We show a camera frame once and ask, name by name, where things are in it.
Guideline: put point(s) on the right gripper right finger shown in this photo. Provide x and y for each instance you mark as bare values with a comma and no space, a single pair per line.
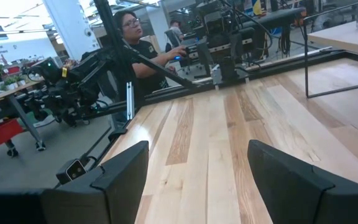
306,196

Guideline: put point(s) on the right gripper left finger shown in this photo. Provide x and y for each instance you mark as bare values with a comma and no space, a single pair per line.
104,199

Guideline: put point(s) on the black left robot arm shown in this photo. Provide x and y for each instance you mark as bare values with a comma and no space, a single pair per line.
219,31

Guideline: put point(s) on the black background robot arm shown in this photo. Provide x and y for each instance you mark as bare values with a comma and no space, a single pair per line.
73,84

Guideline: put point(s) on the wooden shelf with black legs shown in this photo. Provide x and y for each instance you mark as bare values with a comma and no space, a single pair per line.
346,37

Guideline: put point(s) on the grey leg wooden desk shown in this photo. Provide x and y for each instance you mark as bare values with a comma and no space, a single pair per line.
17,102

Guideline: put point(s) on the person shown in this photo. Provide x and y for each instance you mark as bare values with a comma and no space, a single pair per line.
176,29
145,49

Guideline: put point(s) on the white building pillar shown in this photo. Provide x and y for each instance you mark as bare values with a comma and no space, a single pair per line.
70,28

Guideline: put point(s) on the black desk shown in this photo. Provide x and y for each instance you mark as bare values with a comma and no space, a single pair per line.
275,17

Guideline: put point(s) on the black table-level camera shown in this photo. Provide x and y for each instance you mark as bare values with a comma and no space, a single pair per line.
71,171

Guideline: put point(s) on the silver aluminium bracket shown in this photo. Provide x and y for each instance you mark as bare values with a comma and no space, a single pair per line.
130,99

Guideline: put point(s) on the black aluminium table frame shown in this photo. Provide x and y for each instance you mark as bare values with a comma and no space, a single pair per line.
163,93

